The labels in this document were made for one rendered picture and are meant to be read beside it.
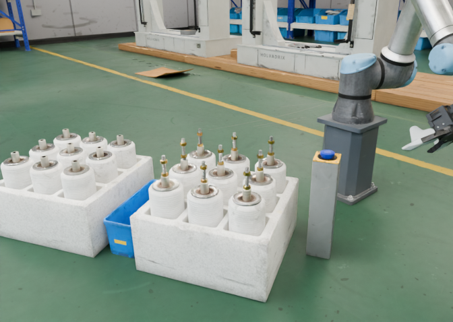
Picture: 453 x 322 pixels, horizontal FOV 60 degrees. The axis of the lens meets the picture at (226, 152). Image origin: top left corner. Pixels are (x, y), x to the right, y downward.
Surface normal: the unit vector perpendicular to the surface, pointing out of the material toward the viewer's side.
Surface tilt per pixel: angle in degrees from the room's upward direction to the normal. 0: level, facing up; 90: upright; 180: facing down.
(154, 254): 90
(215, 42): 90
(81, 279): 0
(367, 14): 90
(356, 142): 90
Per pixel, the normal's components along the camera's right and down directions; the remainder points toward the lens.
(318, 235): -0.36, 0.36
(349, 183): -0.08, 0.38
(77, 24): 0.65, 0.28
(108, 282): -0.02, -0.93
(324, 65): -0.76, 0.25
